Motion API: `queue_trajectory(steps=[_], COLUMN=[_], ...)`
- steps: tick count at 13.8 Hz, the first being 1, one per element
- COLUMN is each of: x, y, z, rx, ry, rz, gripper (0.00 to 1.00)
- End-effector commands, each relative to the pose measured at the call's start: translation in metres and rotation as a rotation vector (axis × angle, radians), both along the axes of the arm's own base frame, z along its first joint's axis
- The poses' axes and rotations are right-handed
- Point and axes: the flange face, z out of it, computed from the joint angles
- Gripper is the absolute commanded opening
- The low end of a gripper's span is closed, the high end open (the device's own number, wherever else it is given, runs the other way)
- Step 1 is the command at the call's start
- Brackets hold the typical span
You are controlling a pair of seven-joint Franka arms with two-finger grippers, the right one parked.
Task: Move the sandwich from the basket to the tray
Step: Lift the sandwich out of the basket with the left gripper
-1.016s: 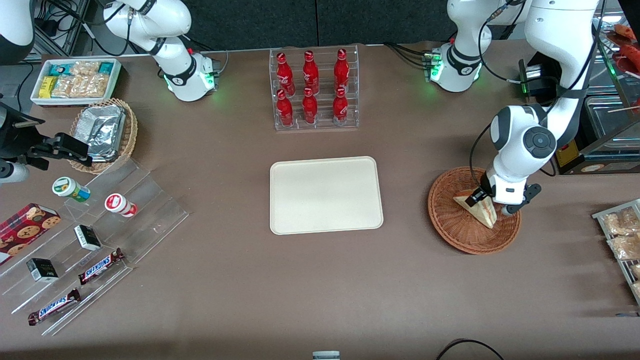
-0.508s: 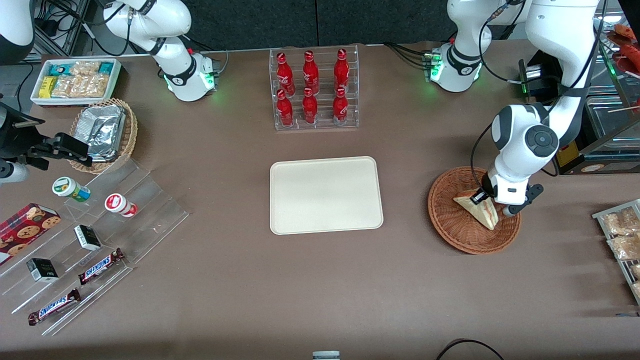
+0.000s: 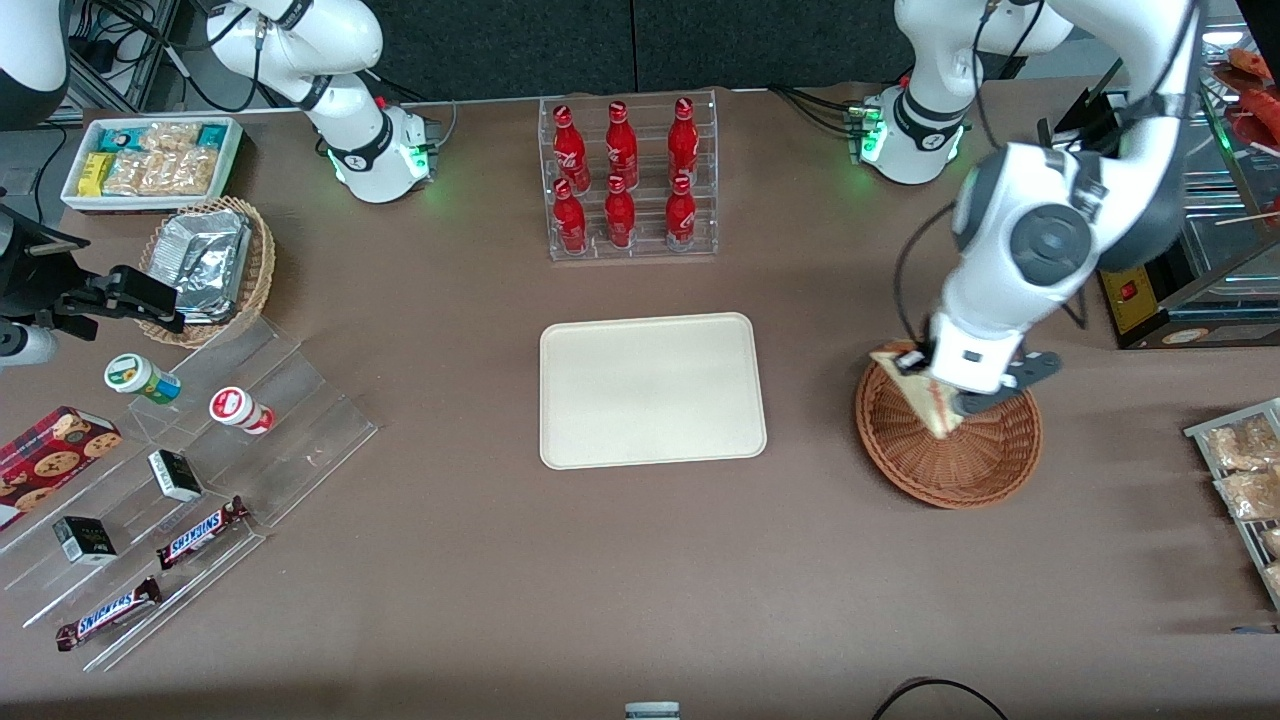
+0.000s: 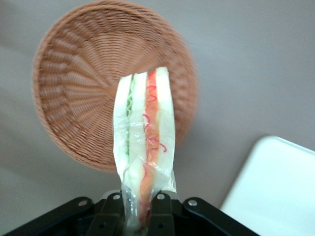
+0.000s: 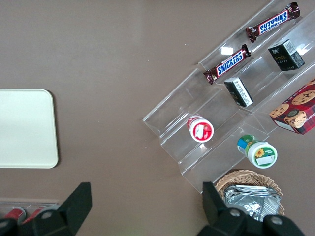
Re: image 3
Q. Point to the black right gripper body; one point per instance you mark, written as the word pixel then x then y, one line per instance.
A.
pixel 30 283

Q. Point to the triangle sandwich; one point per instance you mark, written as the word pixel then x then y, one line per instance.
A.
pixel 930 408

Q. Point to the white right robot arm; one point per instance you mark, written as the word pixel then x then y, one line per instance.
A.
pixel 340 50

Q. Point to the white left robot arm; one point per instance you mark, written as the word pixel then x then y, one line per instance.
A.
pixel 1050 240

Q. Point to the light wicker basket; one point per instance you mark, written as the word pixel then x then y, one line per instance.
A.
pixel 258 265

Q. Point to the brown wicker basket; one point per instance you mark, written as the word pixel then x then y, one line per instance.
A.
pixel 960 475

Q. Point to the cream plastic serving tray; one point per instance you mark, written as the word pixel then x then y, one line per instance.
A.
pixel 650 390

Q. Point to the silver foil pack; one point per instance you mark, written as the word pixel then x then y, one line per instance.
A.
pixel 205 265

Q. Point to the green lid sunflower jar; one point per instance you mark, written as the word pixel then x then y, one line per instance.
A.
pixel 135 375

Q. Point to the white snack bin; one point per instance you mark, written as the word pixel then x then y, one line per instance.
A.
pixel 150 205

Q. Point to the yellow snack pack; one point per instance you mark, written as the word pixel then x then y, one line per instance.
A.
pixel 96 175

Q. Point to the clear biscuit pack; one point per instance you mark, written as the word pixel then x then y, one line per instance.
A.
pixel 185 172
pixel 130 173
pixel 165 138

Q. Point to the red plaid cookie box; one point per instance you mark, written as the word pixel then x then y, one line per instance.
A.
pixel 50 460

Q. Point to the red lid white jar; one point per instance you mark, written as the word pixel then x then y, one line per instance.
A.
pixel 238 408

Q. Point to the teal snack pack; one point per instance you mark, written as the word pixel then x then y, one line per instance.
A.
pixel 212 135
pixel 117 139

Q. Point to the small black carton box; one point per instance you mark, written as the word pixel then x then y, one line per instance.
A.
pixel 175 476
pixel 85 541

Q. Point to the clear acrylic stepped shelf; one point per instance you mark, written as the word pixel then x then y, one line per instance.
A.
pixel 300 440

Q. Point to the clear fried snack bag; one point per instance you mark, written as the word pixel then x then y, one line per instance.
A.
pixel 1240 445
pixel 1250 495

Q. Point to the Snickers chocolate bar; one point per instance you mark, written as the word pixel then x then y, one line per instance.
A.
pixel 108 614
pixel 200 533

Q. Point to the red cola bottle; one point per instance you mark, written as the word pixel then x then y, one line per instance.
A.
pixel 620 218
pixel 683 145
pixel 621 148
pixel 681 218
pixel 569 150
pixel 570 222

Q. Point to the clear acrylic bottle rack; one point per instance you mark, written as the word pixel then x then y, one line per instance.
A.
pixel 645 245

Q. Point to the small grey device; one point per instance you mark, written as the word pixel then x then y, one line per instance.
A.
pixel 652 711

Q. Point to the black appliance with red switch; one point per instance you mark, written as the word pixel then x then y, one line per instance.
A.
pixel 1200 280

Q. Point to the aluminium frame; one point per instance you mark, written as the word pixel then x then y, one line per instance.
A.
pixel 140 50

